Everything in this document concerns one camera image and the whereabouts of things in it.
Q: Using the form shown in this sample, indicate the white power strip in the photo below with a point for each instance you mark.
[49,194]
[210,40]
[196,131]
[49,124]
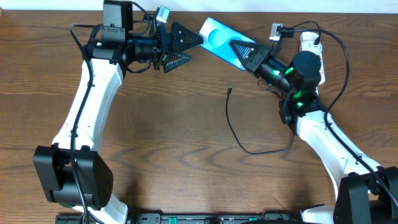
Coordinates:
[316,49]

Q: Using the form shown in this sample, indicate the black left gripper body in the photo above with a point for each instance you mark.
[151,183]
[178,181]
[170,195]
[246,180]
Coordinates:
[160,53]

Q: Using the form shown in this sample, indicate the white USB wall charger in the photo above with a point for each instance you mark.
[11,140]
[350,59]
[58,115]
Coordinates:
[310,41]

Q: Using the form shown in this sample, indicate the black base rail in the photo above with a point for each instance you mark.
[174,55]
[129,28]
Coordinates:
[158,218]

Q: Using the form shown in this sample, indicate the blue Galaxy smartphone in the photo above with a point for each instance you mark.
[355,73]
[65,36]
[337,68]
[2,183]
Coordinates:
[216,37]

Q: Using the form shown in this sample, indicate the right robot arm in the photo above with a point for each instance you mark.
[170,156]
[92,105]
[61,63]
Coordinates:
[365,191]

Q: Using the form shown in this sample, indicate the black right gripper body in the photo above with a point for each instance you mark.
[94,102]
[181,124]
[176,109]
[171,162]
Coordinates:
[257,65]

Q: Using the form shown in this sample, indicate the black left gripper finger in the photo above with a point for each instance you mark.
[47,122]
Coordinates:
[176,60]
[183,39]

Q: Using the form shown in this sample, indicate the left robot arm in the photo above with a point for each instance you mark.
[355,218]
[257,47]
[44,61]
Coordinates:
[71,170]

